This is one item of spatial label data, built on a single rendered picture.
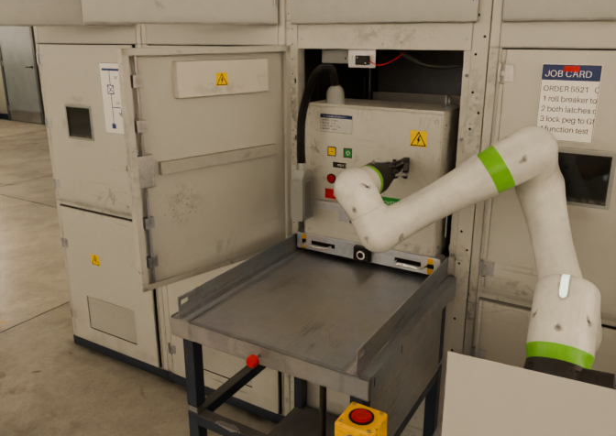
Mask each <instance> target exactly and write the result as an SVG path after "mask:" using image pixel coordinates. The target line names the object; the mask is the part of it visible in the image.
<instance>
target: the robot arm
mask: <svg viewBox="0 0 616 436"><path fill-rule="evenodd" d="M409 166H410V158H406V157H405V158H402V159H400V160H397V159H393V160H392V162H391V163H390V162H389V161H387V162H375V160H372V162H370V163H368V164H366V165H364V166H362V167H360V168H351V169H346V170H344V171H343V172H341V173H340V174H339V175H338V176H337V178H336V179H335V184H334V195H335V198H336V199H337V201H338V202H339V204H340V205H341V207H342V208H343V210H344V211H345V212H346V215H347V216H348V218H349V220H350V221H351V223H352V224H353V226H354V228H355V230H356V233H357V236H358V238H359V241H360V243H361V244H362V245H363V246H364V247H365V248H366V249H367V250H369V251H371V252H374V253H384V252H387V251H389V250H391V249H392V248H393V247H394V246H396V245H398V244H399V243H401V242H402V241H403V240H405V239H407V238H408V237H410V236H411V235H413V234H415V233H417V232H419V231H421V230H422V229H424V228H425V227H427V226H428V225H430V224H432V223H435V222H437V221H439V220H441V219H443V218H445V217H447V216H448V215H450V214H452V213H455V212H458V211H460V210H462V209H464V208H467V207H468V206H471V205H473V204H475V203H478V202H482V201H485V200H487V199H490V198H493V197H495V196H498V195H499V193H501V192H503V191H506V190H508V189H510V188H513V187H515V190H516V193H517V196H518V199H519V201H520V204H521V206H522V211H523V215H524V218H525V221H526V224H527V228H528V232H529V236H530V239H531V243H532V248H533V256H534V262H535V267H536V274H537V280H538V281H537V283H536V285H535V289H534V294H533V304H532V309H531V316H530V321H529V328H528V333H527V339H526V345H525V347H526V361H525V365H524V367H523V368H524V369H528V370H533V371H536V372H540V373H545V374H548V375H552V376H560V377H563V378H568V379H572V380H576V381H580V382H584V383H588V384H592V385H596V386H601V387H607V388H612V389H616V380H615V374H612V373H607V372H601V371H597V370H592V369H591V367H592V365H593V363H594V360H595V352H596V351H597V350H598V349H599V347H600V343H601V340H602V328H601V318H600V301H601V295H600V291H599V289H598V288H597V287H596V286H595V285H594V284H593V283H591V282H590V281H588V280H586V279H584V278H583V277H582V274H581V270H580V267H579V263H578V258H577V254H576V250H575V247H574V243H573V238H572V234H571V229H570V224H569V219H568V212H567V198H566V186H565V179H564V177H563V174H562V173H561V170H560V168H559V165H558V144H557V142H556V139H555V137H554V136H553V135H552V134H551V133H550V132H549V131H548V130H546V129H544V128H542V127H540V126H533V125H532V126H526V127H523V128H521V129H519V130H517V131H515V132H514V133H512V134H510V135H508V136H506V137H504V138H503V139H502V140H500V141H498V142H497V143H495V144H493V145H492V146H490V147H488V148H486V149H485V150H483V151H481V152H480V153H478V154H475V155H473V156H472V157H471V158H469V159H468V160H466V161H465V162H463V163H462V164H461V165H459V166H458V167H456V168H455V169H453V170H451V171H450V172H448V173H447V174H445V176H443V177H442V178H440V179H438V180H436V181H434V182H433V183H431V184H429V185H428V186H426V187H424V188H422V189H421V190H419V191H417V192H415V193H413V194H411V195H409V196H407V197H405V198H403V199H401V200H399V201H398V202H395V203H394V204H392V205H386V204H385V203H384V201H383V200H382V198H381V196H380V195H381V194H382V193H383V192H384V191H386V190H387V189H388V188H389V187H390V185H391V183H392V181H393V180H394V179H397V178H398V177H399V176H401V178H404V179H407V175H408V172H409Z"/></svg>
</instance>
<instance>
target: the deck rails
mask: <svg viewBox="0 0 616 436"><path fill-rule="evenodd" d="M307 250H309V249H306V248H301V247H298V246H297V233H296V234H293V235H291V236H289V237H288V238H286V239H284V240H282V241H280V242H278V243H277V244H276V245H273V246H271V247H269V248H267V249H266V250H264V251H262V252H260V253H258V254H256V255H255V256H253V257H251V258H249V259H247V260H245V261H244V262H242V263H240V264H238V265H236V266H234V267H232V268H230V269H228V270H227V271H225V272H223V273H222V274H220V275H218V276H216V277H214V278H212V279H210V280H208V281H206V282H204V283H203V284H202V285H200V286H198V287H196V288H194V289H191V290H190V291H188V292H186V293H184V294H182V295H180V297H178V298H177V299H178V312H179V318H178V320H181V321H184V322H190V321H192V320H194V319H195V318H197V317H199V316H200V315H202V314H203V313H205V312H207V311H209V310H210V309H212V308H213V307H215V306H216V305H218V304H220V303H221V302H223V301H225V300H227V299H228V298H230V297H232V296H233V295H235V294H237V293H238V292H239V291H241V290H242V289H245V288H246V287H248V286H249V285H251V284H253V283H254V282H256V281H258V280H259V279H261V278H263V277H265V276H267V275H268V274H269V273H271V272H272V271H274V270H275V269H277V268H279V267H281V266H283V265H284V264H286V263H288V262H289V261H291V260H293V259H294V258H295V257H297V256H299V255H300V254H302V253H304V252H305V251H307ZM447 265H448V257H447V258H446V259H445V260H444V261H443V262H442V263H441V264H440V265H439V267H438V268H437V269H436V270H435V271H434V272H433V273H432V274H431V275H430V276H429V277H428V278H427V279H426V280H425V281H424V282H423V283H422V284H421V285H420V286H419V287H418V288H417V289H416V290H415V291H414V292H413V293H412V294H411V296H410V297H409V298H408V299H407V300H406V301H405V302H404V303H403V304H402V305H401V306H400V307H399V308H398V309H397V310H396V311H395V312H394V313H393V314H392V315H391V316H390V317H389V318H388V319H387V320H386V321H385V322H384V323H383V324H382V325H381V326H380V327H379V328H378V329H377V330H376V331H375V332H374V333H373V334H372V335H371V336H370V337H369V338H368V339H367V340H366V341H365V342H364V343H363V344H362V345H361V346H360V347H359V348H358V349H357V357H356V359H355V361H354V362H353V363H352V364H351V365H350V366H349V367H348V368H347V369H346V370H345V371H344V374H347V375H350V376H355V377H360V376H361V375H362V374H363V373H364V372H365V371H366V369H367V368H368V367H369V366H370V365H371V364H372V362H373V361H374V360H375V359H376V358H377V357H378V356H379V355H380V353H381V352H382V351H383V350H384V349H385V348H386V347H387V345H388V344H389V343H390V342H391V341H392V340H393V339H394V337H395V336H396V335H397V334H398V333H399V332H400V331H401V329H402V328H403V327H404V326H405V325H406V324H407V323H408V321H409V320H410V319H411V318H412V317H413V316H414V315H415V313H416V312H417V311H418V310H419V309H421V308H422V306H423V305H424V304H425V303H426V302H427V301H428V300H429V298H430V297H431V296H432V295H433V294H434V293H435V292H436V290H437V289H438V288H439V287H440V286H441V285H442V284H443V283H444V281H445V280H446V279H447V278H448V275H447ZM185 298H187V299H188V300H187V301H186V302H184V303H183V304H182V302H181V300H183V299H185ZM363 350H364V351H363ZM362 351H363V352H362ZM361 352H362V353H361ZM360 353H361V354H360Z"/></svg>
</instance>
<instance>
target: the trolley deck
mask: <svg viewBox="0 0 616 436"><path fill-rule="evenodd" d="M429 276H430V275H427V274H423V273H418V272H414V271H410V270H405V269H400V268H396V267H388V266H384V265H380V264H375V263H370V262H369V263H367V262H362V261H357V260H354V259H353V258H349V257H344V256H337V255H332V254H327V253H324V252H319V251H314V250H310V249H309V250H307V251H305V252H304V253H302V254H300V255H299V256H297V257H295V258H294V259H293V260H291V261H289V262H288V263H286V264H284V265H283V266H281V267H279V268H277V269H275V270H274V271H272V272H271V273H269V274H268V275H267V276H265V277H263V278H261V279H259V280H258V281H256V282H254V283H253V284H251V285H249V286H248V287H246V288H245V289H242V290H241V291H239V292H238V293H237V294H235V295H233V296H232V297H230V298H228V299H227V300H225V301H223V302H221V303H220V304H218V305H216V306H215V307H213V308H212V309H210V310H209V311H207V312H205V313H203V314H202V315H200V316H199V317H197V318H195V319H194V320H192V321H190V322H184V321H181V320H178V318H179V312H178V311H177V312H176V313H174V314H172V315H171V316H170V321H171V333H172V334H173V335H176V336H178V337H181V338H183V339H186V340H189V341H192V342H195V343H199V344H202V345H204V346H207V347H210V348H213V349H215V350H218V351H221V352H224V353H227V354H231V355H233V356H236V357H239V358H242V359H245V360H247V358H248V357H249V356H250V355H251V354H254V355H258V354H261V357H260V358H259V365H263V366H266V367H268V368H271V369H274V370H277V371H280V372H282V373H284V374H287V375H290V376H295V377H298V378H300V379H303V380H306V381H309V382H311V383H314V384H316V385H319V386H322V387H327V388H330V389H333V390H335V391H337V392H340V393H343V394H346V395H349V396H351V397H354V398H359V399H362V400H364V401H367V402H369V401H370V400H371V399H372V397H373V396H374V395H375V394H376V392H377V391H378V390H379V389H380V387H381V386H382V385H383V383H384V382H385V381H386V380H387V378H388V377H389V376H390V375H391V373H392V372H393V371H394V369H395V368H396V367H397V366H398V364H399V363H400V362H401V361H402V359H403V358H404V357H405V355H407V354H408V353H409V352H410V350H411V349H412V348H413V346H414V345H415V344H416V343H417V341H418V340H419V339H420V338H421V336H422V335H423V334H424V332H425V331H426V330H427V329H428V327H429V326H430V325H431V324H432V322H433V321H434V320H435V318H436V317H437V316H438V315H439V313H440V312H441V311H442V310H443V308H444V307H445V306H446V304H447V303H448V302H449V301H450V300H451V299H452V298H453V297H454V295H455V294H456V283H457V278H450V277H448V278H447V279H446V280H445V281H444V283H443V284H442V285H441V286H440V287H439V288H438V289H437V290H436V292H435V293H434V294H433V295H432V296H431V297H430V298H429V300H428V301H427V302H426V303H425V304H424V305H423V306H422V308H421V309H419V310H418V311H417V312H416V313H415V315H414V316H413V317H412V318H411V319H410V320H409V321H408V323H407V324H406V325H405V326H404V327H403V328H402V329H401V331H400V332H399V333H398V334H397V335H396V336H395V337H394V339H393V340H392V341H391V342H390V343H389V344H388V345H387V347H386V348H385V349H384V350H383V351H382V352H381V353H380V354H379V356H378V357H377V358H376V359H375V360H374V361H373V362H372V364H371V365H370V366H369V367H368V368H367V369H366V371H365V372H364V373H363V374H362V375H361V376H360V377H355V376H350V375H347V374H344V371H345V370H346V369H347V368H348V367H349V366H350V365H351V364H352V363H353V362H354V361H355V359H356V357H357V349H358V348H359V347H360V346H361V345H362V344H363V343H364V342H365V341H366V340H367V339H368V338H369V337H370V336H371V335H372V334H373V333H374V332H375V331H376V330H377V329H378V328H379V327H380V326H381V325H382V324H383V323H384V322H385V321H386V320H387V319H388V318H389V317H390V316H391V315H392V314H393V313H394V312H395V311H396V310H397V309H398V308H399V307H400V306H401V305H402V304H403V303H404V302H405V301H406V300H407V299H408V298H409V297H410V296H411V294H412V293H413V292H414V291H415V290H416V289H417V288H418V287H419V286H420V285H421V284H422V283H423V282H424V281H425V280H426V279H427V278H428V277H429Z"/></svg>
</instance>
